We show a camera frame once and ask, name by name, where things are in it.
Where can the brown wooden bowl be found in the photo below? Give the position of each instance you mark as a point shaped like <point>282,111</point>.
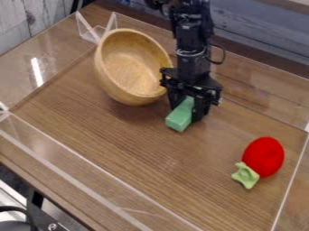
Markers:
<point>127,60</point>

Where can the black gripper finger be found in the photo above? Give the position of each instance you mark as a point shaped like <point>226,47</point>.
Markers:
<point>175,97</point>
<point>201,108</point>

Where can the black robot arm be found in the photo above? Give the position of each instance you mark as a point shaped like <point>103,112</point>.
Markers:
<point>190,79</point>

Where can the green rectangular block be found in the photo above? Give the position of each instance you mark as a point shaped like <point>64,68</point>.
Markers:
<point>179,117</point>

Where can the clear acrylic corner bracket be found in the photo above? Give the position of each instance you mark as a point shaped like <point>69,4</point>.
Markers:
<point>92,34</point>

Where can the light green plastic toy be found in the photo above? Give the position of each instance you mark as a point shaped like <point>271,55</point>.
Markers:
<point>245,175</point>

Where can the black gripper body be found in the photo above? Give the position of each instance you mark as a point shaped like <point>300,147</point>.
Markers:
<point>202,87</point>

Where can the red plush ball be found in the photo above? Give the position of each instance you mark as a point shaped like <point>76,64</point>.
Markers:
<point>263,156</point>

